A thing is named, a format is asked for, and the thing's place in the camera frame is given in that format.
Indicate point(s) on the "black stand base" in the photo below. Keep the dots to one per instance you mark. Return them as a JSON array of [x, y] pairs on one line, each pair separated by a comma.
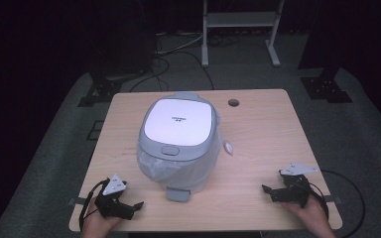
[[325, 89], [101, 92]]

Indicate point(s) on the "person's right hand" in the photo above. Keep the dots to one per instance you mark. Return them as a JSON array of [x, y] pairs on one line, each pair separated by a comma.
[[311, 216]]

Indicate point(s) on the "white paper scrap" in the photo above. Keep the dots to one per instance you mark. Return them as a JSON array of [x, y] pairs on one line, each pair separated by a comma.
[[228, 147]]

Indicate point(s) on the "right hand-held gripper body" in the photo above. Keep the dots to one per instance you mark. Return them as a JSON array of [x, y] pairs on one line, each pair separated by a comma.
[[296, 190]]

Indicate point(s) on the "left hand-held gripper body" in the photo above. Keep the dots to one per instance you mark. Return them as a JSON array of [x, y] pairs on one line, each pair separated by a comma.
[[114, 185]]

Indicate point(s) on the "floor outlet box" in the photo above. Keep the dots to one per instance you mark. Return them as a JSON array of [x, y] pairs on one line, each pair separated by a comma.
[[95, 130]]

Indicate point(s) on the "person's left hand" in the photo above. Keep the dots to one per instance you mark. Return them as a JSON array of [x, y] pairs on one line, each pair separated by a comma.
[[97, 224]]

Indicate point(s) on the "grey pedal trash can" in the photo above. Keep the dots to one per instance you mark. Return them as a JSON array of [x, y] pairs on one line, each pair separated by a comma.
[[178, 122]]

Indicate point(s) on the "translucent plastic bin liner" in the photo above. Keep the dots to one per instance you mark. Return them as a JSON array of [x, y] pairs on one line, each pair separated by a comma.
[[165, 172]]

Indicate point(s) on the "white metal stand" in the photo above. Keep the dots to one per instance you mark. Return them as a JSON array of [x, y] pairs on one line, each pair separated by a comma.
[[241, 19]]

